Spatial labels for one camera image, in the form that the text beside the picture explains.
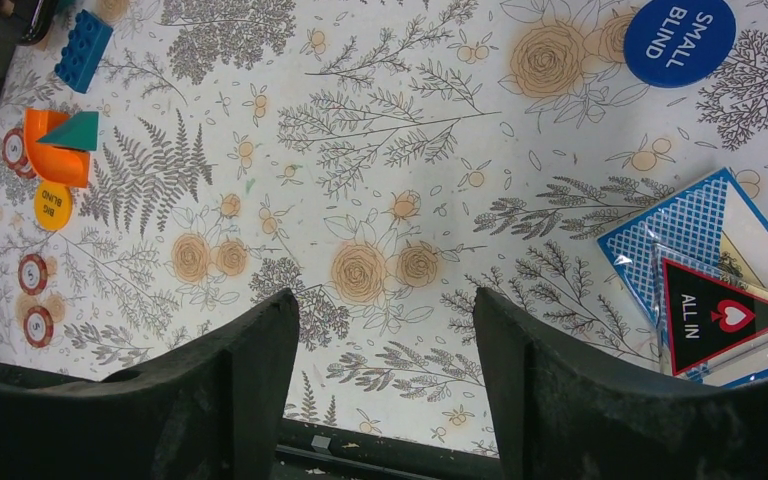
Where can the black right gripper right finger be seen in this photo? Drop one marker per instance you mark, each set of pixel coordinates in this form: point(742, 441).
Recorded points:
point(562, 409)

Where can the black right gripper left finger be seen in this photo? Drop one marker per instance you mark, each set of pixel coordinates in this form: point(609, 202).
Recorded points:
point(209, 409)

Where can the black all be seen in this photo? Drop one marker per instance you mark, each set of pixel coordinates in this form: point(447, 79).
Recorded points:
point(712, 320)

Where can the blue card deck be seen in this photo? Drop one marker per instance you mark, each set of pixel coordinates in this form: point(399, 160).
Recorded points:
point(707, 221)

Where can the blue small blind button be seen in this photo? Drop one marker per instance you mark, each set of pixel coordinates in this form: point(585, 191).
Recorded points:
point(676, 43)

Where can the red poker chip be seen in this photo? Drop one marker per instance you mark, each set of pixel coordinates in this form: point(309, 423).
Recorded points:
point(38, 327)
point(14, 155)
point(32, 274)

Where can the floral table mat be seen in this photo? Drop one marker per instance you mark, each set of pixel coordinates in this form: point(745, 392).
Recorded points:
point(381, 159)

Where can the yellow big blind button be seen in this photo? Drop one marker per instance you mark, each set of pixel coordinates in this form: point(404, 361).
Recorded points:
point(53, 205)

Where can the orange curved toy block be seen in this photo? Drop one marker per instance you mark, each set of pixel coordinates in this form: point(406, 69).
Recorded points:
point(52, 163)

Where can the teal triangular toy block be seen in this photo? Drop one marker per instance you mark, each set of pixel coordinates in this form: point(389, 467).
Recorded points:
point(79, 132)

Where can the blue toy brick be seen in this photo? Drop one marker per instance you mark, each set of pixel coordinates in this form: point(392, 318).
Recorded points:
point(87, 42)

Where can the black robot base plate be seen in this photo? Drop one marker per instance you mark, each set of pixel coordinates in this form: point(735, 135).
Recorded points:
point(314, 454)

